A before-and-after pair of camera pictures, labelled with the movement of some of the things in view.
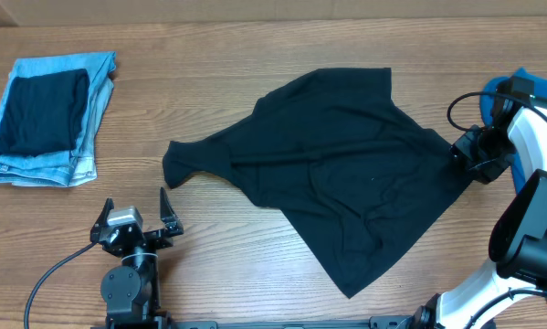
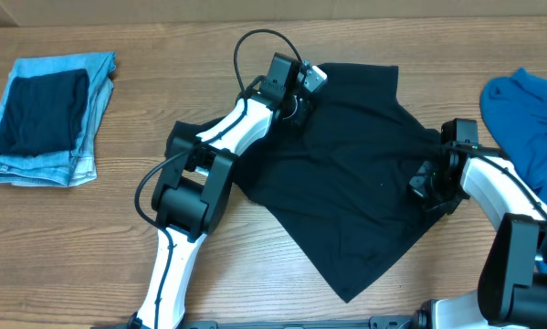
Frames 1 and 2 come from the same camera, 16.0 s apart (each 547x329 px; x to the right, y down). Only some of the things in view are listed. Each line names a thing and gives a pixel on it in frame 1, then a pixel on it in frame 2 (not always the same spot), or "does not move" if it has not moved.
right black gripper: (465, 149) -> (425, 184)
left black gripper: (142, 236) -> (301, 108)
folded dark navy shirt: (43, 113) does not move
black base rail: (397, 322) does not move
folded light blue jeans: (62, 170) does not move
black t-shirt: (364, 184) does not move
